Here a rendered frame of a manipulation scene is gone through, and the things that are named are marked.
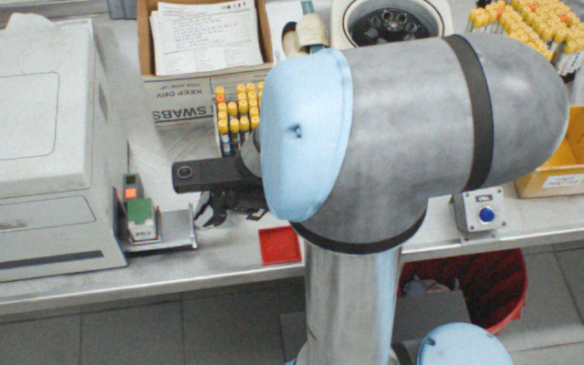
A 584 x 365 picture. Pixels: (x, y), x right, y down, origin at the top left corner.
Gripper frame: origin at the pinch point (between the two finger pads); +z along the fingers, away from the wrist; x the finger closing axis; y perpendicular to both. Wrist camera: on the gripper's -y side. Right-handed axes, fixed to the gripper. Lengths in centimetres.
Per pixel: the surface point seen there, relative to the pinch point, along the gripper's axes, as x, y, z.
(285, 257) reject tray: -6.5, 14.9, -3.3
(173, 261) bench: -4.5, -1.5, 6.4
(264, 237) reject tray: -2.2, 12.2, -1.7
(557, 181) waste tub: -1, 55, -33
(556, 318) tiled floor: 4, 132, 31
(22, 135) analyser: 2.5, -30.4, -11.6
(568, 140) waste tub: 10, 64, -33
